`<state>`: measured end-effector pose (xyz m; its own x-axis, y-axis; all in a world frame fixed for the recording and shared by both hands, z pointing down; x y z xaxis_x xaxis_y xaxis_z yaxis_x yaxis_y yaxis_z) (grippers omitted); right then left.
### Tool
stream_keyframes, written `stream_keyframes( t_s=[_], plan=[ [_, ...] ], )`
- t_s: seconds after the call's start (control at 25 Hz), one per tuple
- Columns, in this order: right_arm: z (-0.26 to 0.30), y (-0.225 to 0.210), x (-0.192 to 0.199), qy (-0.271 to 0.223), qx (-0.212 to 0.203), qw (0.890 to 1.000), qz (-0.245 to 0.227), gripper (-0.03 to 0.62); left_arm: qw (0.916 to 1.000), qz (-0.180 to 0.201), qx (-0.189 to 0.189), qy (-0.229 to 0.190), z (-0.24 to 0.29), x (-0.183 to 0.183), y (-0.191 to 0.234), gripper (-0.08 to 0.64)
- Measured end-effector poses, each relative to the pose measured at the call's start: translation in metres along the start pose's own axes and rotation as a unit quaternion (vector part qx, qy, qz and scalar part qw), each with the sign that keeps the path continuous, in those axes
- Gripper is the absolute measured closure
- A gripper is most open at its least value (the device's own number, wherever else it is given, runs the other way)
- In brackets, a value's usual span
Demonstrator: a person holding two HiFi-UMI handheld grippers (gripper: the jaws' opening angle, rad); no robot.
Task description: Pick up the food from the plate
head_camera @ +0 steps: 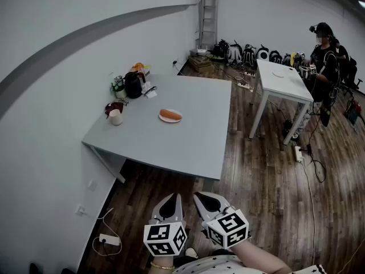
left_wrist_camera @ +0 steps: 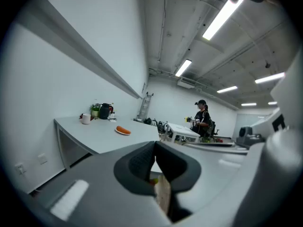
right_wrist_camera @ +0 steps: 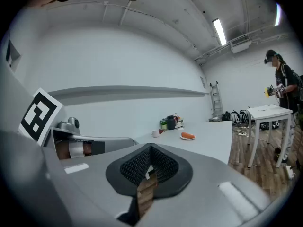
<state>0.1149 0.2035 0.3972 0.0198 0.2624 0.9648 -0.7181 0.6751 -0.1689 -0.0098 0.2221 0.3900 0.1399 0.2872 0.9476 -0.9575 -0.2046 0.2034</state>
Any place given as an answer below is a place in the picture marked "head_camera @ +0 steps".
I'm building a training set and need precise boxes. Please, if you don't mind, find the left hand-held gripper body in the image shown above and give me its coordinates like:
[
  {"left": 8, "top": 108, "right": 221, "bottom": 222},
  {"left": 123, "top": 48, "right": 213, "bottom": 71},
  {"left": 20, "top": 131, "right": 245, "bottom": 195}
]
[{"left": 143, "top": 216, "right": 188, "bottom": 257}]

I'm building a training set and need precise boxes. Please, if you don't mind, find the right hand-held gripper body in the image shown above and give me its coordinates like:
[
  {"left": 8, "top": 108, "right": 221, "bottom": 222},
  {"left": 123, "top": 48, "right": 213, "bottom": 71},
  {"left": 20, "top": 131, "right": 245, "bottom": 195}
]
[{"left": 201, "top": 206, "right": 250, "bottom": 250}]

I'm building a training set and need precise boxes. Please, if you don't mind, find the person's left forearm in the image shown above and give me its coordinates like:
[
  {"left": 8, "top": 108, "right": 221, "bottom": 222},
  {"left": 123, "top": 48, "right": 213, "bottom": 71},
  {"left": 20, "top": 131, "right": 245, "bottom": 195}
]
[{"left": 149, "top": 255, "right": 176, "bottom": 271}]

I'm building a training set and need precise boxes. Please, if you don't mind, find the person's right forearm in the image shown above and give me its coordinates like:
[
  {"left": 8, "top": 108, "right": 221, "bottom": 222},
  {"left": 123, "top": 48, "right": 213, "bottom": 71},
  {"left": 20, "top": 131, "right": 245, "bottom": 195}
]
[{"left": 229, "top": 240, "right": 293, "bottom": 274}]

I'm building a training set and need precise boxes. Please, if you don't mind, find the white star-print shirt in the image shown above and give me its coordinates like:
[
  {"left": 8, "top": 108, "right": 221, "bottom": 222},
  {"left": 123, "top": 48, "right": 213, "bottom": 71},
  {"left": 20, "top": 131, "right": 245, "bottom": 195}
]
[{"left": 171, "top": 254, "right": 329, "bottom": 274}]

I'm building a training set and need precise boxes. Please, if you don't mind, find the pale cup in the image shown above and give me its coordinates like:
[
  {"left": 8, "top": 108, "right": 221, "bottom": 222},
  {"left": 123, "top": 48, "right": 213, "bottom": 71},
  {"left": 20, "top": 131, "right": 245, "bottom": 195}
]
[{"left": 109, "top": 108, "right": 124, "bottom": 126}]

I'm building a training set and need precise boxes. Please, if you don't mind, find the dark red pouch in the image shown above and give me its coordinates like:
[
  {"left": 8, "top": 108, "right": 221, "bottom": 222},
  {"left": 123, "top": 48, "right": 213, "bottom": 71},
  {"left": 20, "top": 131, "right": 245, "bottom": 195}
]
[{"left": 104, "top": 101, "right": 125, "bottom": 117}]

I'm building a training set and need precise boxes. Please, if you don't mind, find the white paper slip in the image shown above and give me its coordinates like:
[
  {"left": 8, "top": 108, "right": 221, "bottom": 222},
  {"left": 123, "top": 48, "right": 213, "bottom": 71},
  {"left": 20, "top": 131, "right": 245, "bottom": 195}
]
[{"left": 142, "top": 85, "right": 159, "bottom": 98}]

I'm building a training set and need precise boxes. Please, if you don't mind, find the black kettle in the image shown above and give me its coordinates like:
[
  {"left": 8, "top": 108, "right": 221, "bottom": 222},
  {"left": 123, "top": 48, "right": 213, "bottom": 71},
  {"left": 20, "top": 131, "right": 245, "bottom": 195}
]
[{"left": 123, "top": 71, "right": 147, "bottom": 99}]

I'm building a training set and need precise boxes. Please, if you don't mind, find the small potted plant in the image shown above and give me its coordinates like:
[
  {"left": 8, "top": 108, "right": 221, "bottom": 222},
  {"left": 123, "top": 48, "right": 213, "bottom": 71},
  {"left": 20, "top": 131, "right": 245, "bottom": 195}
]
[{"left": 110, "top": 74, "right": 128, "bottom": 99}]

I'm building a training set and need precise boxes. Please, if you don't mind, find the white table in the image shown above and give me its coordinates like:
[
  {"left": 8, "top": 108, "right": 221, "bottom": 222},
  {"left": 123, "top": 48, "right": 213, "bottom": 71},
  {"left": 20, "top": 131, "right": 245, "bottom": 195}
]
[{"left": 248, "top": 58, "right": 314, "bottom": 146}]

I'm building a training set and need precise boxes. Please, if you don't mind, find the wooden crate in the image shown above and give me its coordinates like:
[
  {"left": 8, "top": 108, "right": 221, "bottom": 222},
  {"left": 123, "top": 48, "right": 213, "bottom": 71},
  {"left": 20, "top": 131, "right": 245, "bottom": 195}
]
[{"left": 188, "top": 54, "right": 213, "bottom": 73}]

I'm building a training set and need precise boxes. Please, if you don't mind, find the orange capped bottle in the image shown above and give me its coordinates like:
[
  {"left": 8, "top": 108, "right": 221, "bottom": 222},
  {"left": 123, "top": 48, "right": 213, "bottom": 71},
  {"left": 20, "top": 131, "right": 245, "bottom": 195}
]
[{"left": 132, "top": 62, "right": 152, "bottom": 76}]

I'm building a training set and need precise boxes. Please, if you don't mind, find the row of backpacks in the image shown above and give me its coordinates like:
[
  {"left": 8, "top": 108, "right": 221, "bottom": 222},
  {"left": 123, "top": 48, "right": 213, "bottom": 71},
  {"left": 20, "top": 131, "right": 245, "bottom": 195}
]
[{"left": 212, "top": 38, "right": 301, "bottom": 69}]

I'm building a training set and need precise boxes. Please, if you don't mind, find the red bag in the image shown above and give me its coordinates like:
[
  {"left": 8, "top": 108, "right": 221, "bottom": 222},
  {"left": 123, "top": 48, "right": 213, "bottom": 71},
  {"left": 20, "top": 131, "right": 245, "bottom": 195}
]
[{"left": 344, "top": 98, "right": 363, "bottom": 126}]

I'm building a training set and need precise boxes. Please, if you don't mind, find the black office chair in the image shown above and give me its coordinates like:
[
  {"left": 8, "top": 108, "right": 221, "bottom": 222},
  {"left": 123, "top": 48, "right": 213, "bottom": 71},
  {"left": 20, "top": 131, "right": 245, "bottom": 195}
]
[{"left": 341, "top": 56, "right": 364, "bottom": 97}]

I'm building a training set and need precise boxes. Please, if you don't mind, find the metal ladder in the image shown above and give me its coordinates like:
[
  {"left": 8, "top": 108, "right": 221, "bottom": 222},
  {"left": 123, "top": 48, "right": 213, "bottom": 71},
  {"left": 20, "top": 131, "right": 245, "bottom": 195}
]
[{"left": 197, "top": 0, "right": 220, "bottom": 51}]

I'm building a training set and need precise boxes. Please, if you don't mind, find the gold bracelet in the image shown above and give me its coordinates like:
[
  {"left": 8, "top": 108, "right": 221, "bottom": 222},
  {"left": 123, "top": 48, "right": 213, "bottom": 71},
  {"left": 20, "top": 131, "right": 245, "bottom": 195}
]
[{"left": 150, "top": 261, "right": 176, "bottom": 271}]

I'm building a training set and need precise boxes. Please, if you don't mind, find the white cable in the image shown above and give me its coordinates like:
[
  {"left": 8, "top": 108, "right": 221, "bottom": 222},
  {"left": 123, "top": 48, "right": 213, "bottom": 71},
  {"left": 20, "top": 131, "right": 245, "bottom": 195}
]
[
  {"left": 298, "top": 158, "right": 317, "bottom": 265},
  {"left": 92, "top": 207, "right": 123, "bottom": 257}
]

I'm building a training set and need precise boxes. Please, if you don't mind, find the black cable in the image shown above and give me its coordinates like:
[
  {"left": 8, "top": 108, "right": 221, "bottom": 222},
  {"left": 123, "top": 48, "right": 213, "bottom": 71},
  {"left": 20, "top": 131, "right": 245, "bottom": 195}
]
[{"left": 301, "top": 118, "right": 327, "bottom": 184}]

